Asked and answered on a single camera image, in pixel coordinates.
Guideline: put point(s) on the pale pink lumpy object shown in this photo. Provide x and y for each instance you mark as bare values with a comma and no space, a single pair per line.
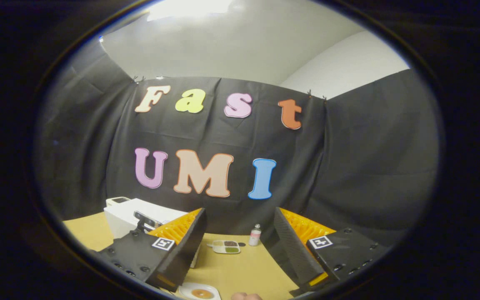
246,296

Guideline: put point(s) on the black backdrop cloth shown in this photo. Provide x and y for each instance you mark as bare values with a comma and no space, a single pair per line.
348,166

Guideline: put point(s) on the small clear bottle pink label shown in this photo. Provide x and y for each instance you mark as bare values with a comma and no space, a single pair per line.
255,237

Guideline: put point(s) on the white plate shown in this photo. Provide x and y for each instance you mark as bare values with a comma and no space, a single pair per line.
186,288

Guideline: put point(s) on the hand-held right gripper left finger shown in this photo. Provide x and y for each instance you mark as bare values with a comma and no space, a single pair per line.
186,250

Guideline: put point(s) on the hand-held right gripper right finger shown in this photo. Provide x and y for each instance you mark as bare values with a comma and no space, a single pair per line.
294,250

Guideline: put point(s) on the white microwave oven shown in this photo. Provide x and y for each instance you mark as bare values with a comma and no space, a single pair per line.
127,216

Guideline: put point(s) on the white device with dark screen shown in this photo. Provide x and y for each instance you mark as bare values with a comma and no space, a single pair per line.
111,203

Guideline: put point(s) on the white compartment tray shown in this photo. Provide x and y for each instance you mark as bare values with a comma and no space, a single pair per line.
219,248

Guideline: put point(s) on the brown bagel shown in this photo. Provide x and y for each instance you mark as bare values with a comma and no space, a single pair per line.
195,294

